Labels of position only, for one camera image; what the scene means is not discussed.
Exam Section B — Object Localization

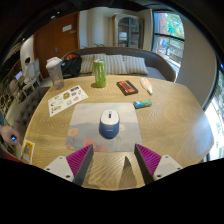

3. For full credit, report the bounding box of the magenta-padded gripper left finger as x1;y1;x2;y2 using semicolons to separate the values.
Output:
43;143;95;187

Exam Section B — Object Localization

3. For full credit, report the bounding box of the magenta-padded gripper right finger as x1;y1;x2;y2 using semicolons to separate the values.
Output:
133;143;184;185

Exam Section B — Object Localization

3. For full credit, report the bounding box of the white and blue computer mouse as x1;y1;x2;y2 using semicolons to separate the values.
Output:
98;109;121;140

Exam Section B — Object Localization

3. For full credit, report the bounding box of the pale blue printed mouse pad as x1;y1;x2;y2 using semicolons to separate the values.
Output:
65;102;143;153

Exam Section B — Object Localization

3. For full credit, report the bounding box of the yellow card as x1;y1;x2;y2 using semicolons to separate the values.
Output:
20;139;36;164

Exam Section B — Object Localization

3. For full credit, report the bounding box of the green and blue small pack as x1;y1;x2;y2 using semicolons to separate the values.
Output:
133;98;153;110

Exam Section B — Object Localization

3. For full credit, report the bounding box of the white sticker sheet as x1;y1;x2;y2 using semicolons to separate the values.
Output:
47;85;90;118

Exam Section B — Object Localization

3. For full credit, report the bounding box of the person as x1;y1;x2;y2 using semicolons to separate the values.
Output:
0;113;22;158

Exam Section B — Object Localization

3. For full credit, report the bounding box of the grey tufted chair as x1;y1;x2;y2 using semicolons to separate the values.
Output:
12;86;51;135

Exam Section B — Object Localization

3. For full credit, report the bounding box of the large side window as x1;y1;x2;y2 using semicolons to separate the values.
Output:
202;61;224;162

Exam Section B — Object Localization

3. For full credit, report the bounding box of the white and orange tube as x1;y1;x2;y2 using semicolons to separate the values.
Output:
139;77;154;96

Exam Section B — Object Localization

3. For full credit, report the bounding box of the black and red flat box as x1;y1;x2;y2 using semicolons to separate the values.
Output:
116;79;139;97

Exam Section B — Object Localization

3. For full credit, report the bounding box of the clear shaker bottle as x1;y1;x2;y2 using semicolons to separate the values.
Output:
45;56;65;91

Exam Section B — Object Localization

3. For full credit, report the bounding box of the green drink can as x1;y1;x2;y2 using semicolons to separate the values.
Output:
92;58;108;89

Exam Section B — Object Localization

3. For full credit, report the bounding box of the black bag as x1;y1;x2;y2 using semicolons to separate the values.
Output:
60;53;83;79

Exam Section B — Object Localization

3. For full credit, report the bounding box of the grey curved sofa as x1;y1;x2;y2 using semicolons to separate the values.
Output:
61;46;177;83

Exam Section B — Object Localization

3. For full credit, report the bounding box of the group of white chairs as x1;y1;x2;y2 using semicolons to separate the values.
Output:
8;58;44;98

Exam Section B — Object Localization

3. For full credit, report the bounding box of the striped cushion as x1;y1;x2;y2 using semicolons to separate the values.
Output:
122;55;150;76
79;53;107;75
103;54;128;75

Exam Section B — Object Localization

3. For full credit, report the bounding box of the brown wooden door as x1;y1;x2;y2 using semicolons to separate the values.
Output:
32;12;81;80

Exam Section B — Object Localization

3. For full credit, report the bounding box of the black-framed window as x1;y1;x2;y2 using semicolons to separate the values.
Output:
151;11;186;69

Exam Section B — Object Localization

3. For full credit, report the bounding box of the glass-door wooden cabinet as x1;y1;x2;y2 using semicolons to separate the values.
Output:
112;13;145;51

